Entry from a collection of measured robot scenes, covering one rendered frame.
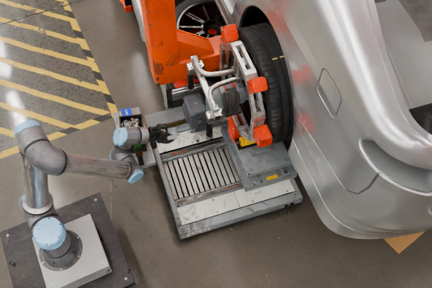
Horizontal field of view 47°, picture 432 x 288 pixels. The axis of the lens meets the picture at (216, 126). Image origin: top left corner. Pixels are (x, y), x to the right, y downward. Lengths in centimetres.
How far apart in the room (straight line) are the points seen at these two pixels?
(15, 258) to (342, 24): 213
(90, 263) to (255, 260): 101
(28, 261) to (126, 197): 76
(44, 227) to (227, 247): 116
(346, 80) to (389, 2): 131
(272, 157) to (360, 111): 150
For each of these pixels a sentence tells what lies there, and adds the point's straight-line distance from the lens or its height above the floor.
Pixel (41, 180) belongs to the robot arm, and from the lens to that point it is 249.
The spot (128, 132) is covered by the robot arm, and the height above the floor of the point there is 88.
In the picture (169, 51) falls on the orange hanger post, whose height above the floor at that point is 82.
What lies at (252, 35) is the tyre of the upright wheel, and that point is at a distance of 259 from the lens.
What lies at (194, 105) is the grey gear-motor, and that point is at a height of 40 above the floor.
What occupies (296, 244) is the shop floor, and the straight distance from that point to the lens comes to 327.
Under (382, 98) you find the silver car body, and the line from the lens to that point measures 181.
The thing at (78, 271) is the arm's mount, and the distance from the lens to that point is 283.
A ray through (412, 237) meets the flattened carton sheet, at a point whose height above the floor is 1.
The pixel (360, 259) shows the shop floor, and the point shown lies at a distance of 333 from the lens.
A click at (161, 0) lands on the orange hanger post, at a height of 121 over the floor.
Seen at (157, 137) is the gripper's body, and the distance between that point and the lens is 269.
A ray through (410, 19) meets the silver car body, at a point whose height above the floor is 104.
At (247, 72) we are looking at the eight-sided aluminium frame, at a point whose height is 112.
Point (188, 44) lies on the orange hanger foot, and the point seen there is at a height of 81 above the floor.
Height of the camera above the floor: 301
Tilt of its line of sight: 56 degrees down
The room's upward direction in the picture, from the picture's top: 2 degrees clockwise
